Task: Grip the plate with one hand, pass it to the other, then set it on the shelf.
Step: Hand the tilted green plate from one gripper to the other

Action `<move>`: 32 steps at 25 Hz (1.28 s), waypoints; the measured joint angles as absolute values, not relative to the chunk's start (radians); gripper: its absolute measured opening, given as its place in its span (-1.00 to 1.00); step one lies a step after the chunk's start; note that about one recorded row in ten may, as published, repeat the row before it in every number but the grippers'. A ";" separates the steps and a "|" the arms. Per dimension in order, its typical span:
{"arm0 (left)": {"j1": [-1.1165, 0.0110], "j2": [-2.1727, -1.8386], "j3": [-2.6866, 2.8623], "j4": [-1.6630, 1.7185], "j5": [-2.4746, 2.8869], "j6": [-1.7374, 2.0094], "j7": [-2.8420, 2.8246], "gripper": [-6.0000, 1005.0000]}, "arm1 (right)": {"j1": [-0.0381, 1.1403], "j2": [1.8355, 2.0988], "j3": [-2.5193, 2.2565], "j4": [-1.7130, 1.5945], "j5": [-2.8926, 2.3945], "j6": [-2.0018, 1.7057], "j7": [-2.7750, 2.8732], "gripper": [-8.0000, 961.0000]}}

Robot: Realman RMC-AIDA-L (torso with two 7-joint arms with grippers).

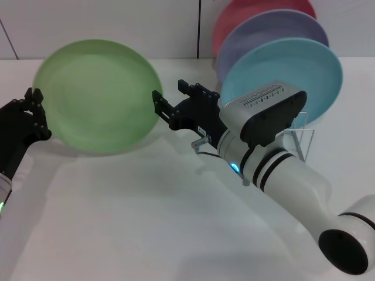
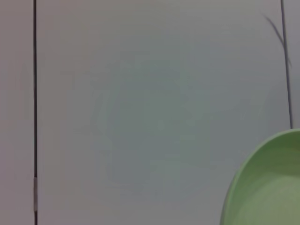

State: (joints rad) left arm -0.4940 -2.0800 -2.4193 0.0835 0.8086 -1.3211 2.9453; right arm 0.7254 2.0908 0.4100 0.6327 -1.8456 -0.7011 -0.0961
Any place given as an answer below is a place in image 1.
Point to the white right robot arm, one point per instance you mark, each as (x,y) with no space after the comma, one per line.
(293,181)

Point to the red plate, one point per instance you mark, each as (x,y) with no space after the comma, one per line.
(234,17)

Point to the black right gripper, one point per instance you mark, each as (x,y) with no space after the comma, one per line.
(202,117)

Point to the green plate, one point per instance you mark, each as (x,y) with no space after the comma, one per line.
(96,96)

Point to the light blue plate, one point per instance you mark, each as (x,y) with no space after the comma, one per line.
(293,64)

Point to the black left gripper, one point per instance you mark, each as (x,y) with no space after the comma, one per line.
(14,131)

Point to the purple plate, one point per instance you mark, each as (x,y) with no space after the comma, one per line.
(263,32)

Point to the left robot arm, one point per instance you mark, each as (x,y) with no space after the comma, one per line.
(3,190)

